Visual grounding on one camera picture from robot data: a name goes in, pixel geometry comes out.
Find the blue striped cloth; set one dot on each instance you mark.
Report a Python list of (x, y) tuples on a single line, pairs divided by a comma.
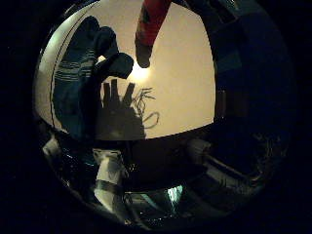
[(74, 68)]

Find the glowing monitor screen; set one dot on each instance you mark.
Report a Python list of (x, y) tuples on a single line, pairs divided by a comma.
[(175, 193)]

